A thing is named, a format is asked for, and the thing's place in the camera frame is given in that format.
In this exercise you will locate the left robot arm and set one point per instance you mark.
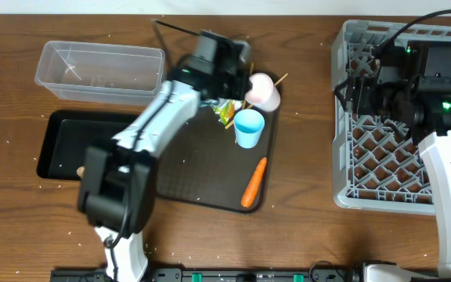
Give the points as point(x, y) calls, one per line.
point(117, 190)

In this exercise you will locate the wooden chopstick diagonal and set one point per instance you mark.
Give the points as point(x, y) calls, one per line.
point(280, 80)

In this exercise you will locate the brown serving tray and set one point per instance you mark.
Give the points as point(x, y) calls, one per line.
point(203, 165)

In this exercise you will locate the clear plastic bin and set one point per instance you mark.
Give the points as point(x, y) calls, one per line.
point(101, 73)

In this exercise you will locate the brown food scrap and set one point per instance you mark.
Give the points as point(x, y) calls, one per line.
point(80, 171)

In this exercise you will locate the crumpled green yellow wrapper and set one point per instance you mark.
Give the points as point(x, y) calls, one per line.
point(224, 108)

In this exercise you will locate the black plastic tray bin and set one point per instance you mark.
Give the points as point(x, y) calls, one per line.
point(67, 136)

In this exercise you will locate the wooden chopstick upright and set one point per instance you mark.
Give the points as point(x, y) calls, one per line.
point(244, 101)

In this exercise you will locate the grey dishwasher rack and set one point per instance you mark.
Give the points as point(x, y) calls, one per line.
point(372, 168)

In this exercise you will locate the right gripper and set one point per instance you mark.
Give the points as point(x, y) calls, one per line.
point(359, 89)

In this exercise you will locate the light blue cup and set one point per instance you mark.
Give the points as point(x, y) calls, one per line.
point(248, 125)

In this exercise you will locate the orange carrot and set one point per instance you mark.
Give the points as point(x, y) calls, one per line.
point(253, 186)

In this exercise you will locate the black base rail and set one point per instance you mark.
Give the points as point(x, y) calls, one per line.
point(325, 274)

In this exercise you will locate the pink cup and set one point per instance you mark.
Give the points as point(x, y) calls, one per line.
point(264, 92)

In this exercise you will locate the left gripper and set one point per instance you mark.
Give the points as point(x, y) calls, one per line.
point(237, 78)

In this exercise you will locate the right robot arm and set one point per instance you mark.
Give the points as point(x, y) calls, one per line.
point(413, 86)

